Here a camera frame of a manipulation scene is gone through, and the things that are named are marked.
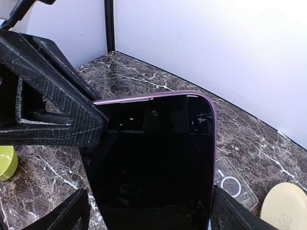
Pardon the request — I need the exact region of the clear phone case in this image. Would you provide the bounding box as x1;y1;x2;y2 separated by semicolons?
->
214;157;258;211

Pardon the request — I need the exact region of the yellow plate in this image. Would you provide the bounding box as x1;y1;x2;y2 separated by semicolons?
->
260;183;307;230

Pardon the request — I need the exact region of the left black frame post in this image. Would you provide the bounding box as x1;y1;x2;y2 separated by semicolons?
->
104;0;115;53

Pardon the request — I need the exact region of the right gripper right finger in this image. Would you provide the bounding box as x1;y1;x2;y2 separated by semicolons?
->
210;186;276;230

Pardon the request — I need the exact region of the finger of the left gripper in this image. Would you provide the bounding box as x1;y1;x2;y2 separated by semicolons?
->
0;30;109;147
33;36;101;101

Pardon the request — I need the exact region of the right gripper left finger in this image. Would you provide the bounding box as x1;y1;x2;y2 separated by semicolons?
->
25;188;91;230

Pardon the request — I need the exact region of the green bowl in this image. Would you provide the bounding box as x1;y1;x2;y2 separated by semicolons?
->
0;146;18;182

